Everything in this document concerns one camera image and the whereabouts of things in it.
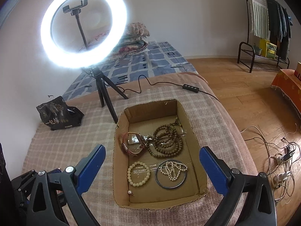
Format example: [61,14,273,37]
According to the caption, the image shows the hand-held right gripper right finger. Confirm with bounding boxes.
[193,146,278,226]

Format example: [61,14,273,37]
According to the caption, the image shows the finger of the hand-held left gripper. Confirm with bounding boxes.
[11,168,64,193]

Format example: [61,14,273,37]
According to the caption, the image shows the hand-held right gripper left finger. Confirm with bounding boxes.
[26,144,106,226]

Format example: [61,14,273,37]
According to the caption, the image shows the cream bead bracelet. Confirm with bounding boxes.
[127,161,150,187]

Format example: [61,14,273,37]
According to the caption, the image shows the pearl bracelet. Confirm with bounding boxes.
[161,161,188,182]

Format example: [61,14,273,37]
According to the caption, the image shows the red strap wristwatch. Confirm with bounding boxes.
[121,132,148,156]

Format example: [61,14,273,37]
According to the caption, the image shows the dark metal bangle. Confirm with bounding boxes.
[155,159,188,189]

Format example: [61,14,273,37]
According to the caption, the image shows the wooden bead necklace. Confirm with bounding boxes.
[147,117,184,158]

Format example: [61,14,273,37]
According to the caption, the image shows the cardboard box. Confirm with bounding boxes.
[113,99,208,210]

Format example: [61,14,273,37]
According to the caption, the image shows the dark cloth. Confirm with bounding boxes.
[0,142,11,195]

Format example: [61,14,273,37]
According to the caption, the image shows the plaid blanket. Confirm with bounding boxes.
[21,82,236,226]

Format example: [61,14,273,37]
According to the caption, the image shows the pink blanket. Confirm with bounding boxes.
[66,72,259,226]

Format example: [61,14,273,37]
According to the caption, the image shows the black snack bag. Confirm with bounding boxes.
[36,96,84,131]

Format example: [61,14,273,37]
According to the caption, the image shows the white power strip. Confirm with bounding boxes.
[274,171,292,182]

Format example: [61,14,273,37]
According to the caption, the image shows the black mini tripod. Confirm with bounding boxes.
[81,66,129,124]

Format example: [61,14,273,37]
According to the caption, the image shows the orange cloth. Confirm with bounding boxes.
[270,69,301,113]

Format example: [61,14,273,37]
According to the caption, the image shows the blue patterned bed sheet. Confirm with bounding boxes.
[62,41,197,102]

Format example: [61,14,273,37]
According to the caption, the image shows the black clothes rack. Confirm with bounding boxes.
[237,0,291,73]

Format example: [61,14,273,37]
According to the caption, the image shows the yellow crate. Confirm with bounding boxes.
[259,38,277,59]

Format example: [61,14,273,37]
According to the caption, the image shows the folded floral quilt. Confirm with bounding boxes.
[78,22,151,59]

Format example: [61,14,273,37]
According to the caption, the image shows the dark hanging clothes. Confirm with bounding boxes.
[266,0,294,62]

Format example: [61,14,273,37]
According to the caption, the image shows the black phone holder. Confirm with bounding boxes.
[62,0,90,51]

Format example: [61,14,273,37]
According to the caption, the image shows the striped cloth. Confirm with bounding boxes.
[245,0,271,39]

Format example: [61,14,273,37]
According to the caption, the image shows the tangle of cables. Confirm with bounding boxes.
[240,122,301,203]

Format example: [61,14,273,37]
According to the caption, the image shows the black inline switch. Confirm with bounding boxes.
[183,83,200,92]

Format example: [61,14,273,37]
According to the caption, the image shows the black power cable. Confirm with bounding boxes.
[122,75,220,102]

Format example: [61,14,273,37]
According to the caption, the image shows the white ring light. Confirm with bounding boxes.
[40,0,131,70]

